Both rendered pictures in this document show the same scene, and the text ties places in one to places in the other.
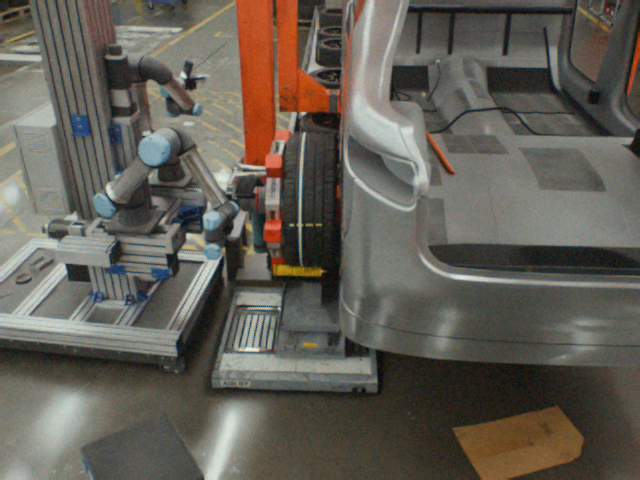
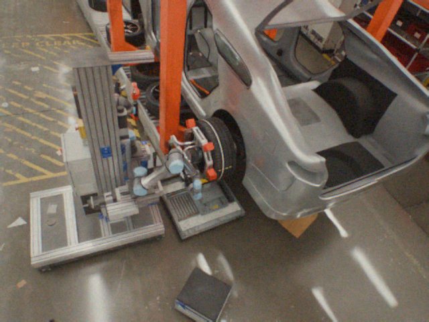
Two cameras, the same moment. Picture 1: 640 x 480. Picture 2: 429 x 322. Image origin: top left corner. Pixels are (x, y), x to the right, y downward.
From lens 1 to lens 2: 1.94 m
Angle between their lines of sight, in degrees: 32
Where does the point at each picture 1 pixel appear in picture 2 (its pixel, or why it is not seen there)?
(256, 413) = (207, 243)
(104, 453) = (189, 296)
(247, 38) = (171, 79)
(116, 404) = (147, 265)
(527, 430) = not seen: hidden behind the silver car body
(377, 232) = (304, 192)
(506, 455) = (297, 224)
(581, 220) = (318, 137)
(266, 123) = (176, 113)
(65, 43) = (100, 116)
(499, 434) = not seen: hidden behind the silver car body
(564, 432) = not seen: hidden behind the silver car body
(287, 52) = (118, 34)
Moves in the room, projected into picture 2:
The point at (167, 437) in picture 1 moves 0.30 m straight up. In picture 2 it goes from (206, 277) to (210, 263)
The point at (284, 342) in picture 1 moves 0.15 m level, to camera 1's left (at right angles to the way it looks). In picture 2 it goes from (203, 208) to (192, 212)
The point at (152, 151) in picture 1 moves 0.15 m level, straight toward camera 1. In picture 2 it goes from (177, 168) to (190, 179)
